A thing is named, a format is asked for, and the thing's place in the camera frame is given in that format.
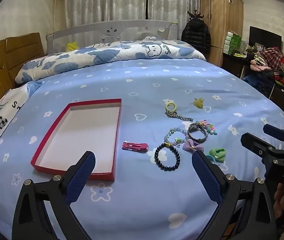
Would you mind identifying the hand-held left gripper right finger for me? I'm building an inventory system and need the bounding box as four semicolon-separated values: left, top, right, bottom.
191;151;279;240

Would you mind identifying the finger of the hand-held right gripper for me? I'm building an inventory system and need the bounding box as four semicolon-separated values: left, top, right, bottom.
263;124;284;151
241;132;274;159

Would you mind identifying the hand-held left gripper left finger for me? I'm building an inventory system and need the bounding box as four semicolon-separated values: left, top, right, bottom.
12;151;96;240

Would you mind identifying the green hair tie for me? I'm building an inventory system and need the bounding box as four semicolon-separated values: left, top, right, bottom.
206;148;226;163

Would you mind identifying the black bead bracelet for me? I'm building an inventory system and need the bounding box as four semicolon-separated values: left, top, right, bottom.
154;142;181;172

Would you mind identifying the red shallow cardboard box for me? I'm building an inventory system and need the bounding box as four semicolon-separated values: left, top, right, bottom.
30;98;122;181

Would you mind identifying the colourful bead bracelet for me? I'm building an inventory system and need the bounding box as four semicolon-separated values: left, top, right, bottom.
196;120;218;136

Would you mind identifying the clear bead bracelet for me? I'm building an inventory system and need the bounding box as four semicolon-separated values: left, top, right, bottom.
164;128;190;148

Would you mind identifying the pink hair clip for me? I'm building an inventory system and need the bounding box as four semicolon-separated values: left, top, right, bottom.
122;142;149;153

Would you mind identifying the silver chain necklace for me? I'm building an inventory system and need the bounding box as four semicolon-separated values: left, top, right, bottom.
166;110;193;122

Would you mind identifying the yellow-green hair ring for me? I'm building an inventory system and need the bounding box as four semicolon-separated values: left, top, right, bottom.
165;101;179;112

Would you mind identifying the purple bow hair clip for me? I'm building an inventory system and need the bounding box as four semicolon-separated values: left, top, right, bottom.
182;139;205;153

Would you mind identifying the dark wrist watch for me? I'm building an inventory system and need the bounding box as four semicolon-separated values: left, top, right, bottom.
187;122;209;142

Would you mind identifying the pile of clothes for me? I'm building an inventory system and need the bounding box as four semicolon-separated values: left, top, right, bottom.
251;47;284;85

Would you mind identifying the black desk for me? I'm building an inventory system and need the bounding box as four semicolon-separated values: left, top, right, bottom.
222;52;284;110

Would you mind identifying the white printed pillow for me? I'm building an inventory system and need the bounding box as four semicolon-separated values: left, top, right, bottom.
0;81;43;157

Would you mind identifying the black flat screen monitor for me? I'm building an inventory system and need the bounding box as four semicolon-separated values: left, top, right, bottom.
248;26;282;53

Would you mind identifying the stack of green boxes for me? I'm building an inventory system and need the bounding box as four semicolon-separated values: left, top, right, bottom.
224;30;242;55

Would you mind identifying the blue floral bed sheet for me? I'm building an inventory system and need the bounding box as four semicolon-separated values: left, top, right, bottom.
0;56;284;240

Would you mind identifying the black puffer jacket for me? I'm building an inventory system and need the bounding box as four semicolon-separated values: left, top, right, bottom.
181;19;211;55

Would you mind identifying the wooden wardrobe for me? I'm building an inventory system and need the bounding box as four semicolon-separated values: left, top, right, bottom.
199;0;244;67

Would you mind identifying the blue and white cartoon quilt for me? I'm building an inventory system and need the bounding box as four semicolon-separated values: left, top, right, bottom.
15;37;207;84

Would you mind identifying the yellow plush toy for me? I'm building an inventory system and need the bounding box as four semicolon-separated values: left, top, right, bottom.
66;41;79;52

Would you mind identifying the dark coat rack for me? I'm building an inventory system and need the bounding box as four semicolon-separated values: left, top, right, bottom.
187;10;205;22

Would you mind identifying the grey patterned curtain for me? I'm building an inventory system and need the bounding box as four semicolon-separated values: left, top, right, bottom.
64;0;148;30
148;0;201;42

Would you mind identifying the grey bed guard rail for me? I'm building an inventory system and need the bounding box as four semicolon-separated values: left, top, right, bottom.
47;19;179;54

